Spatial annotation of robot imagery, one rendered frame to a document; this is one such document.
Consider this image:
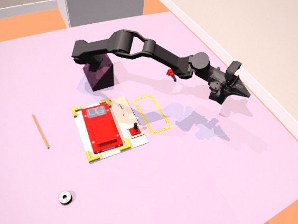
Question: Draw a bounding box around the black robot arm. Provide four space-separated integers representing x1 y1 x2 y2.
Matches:
71 29 226 101

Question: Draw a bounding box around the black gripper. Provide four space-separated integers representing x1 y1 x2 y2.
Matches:
206 61 250 105

